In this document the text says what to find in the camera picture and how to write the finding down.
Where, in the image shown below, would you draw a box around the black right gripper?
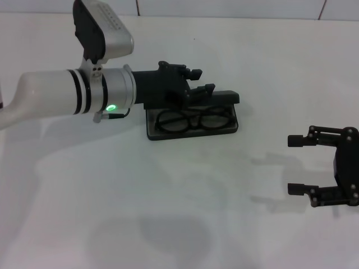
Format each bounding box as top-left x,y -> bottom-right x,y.
287,125 -> 359,208

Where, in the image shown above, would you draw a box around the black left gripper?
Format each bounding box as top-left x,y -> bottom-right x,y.
131,61 -> 217,110

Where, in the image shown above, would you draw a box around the black glasses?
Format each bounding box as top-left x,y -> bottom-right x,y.
154,105 -> 235,134

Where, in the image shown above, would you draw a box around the black glasses case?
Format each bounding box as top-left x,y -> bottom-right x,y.
142,90 -> 241,142

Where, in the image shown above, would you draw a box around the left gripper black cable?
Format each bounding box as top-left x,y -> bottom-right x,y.
93,107 -> 131,124

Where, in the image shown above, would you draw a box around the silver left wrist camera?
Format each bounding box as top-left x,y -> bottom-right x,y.
72,0 -> 135,82

